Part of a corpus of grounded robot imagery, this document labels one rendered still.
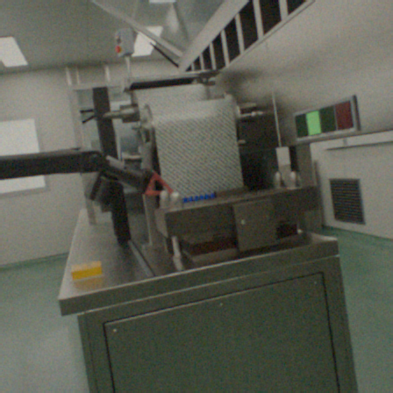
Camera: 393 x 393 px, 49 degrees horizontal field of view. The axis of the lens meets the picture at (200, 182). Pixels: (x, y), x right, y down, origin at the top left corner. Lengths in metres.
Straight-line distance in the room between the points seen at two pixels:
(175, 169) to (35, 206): 5.67
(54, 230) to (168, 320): 5.87
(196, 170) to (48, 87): 5.78
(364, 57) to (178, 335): 0.69
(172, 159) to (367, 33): 0.61
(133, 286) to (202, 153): 0.46
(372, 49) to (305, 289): 0.57
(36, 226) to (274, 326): 5.95
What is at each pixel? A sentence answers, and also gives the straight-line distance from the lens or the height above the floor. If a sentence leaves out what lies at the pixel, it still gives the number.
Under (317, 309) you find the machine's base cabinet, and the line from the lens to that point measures 1.12.
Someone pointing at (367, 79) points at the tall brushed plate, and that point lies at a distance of 0.87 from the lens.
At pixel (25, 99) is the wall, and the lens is 6.90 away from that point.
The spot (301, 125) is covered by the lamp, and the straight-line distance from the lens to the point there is 1.08.
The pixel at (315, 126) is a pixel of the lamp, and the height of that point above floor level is 1.18.
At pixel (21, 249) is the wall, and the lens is 6.90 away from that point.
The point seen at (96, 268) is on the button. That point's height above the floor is 0.92.
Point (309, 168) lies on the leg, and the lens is 1.51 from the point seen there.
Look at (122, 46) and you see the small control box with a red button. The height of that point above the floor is 1.64.
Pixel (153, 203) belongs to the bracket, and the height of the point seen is 1.03.
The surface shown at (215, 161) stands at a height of 1.13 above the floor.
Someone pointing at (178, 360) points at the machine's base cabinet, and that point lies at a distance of 1.04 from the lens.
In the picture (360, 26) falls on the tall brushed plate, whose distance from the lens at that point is 0.89.
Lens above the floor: 1.14
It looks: 3 degrees down
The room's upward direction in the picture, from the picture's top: 9 degrees counter-clockwise
